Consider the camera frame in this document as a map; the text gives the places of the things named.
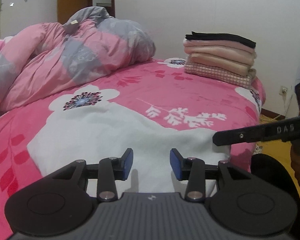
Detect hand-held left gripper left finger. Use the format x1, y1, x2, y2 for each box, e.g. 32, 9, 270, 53
52, 148, 134, 202

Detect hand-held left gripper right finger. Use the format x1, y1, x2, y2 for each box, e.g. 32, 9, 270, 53
170, 148, 252, 202

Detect white shirt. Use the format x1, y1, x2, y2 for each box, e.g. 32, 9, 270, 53
27, 102, 232, 198

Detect black round seat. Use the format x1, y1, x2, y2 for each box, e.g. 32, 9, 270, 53
250, 153, 300, 233

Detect black folded garment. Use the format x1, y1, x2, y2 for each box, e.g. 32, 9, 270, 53
185, 31, 257, 48

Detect pink and grey duvet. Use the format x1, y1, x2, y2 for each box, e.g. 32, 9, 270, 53
0, 6, 157, 117

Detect white cord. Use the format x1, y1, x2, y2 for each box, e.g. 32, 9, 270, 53
259, 94, 294, 127

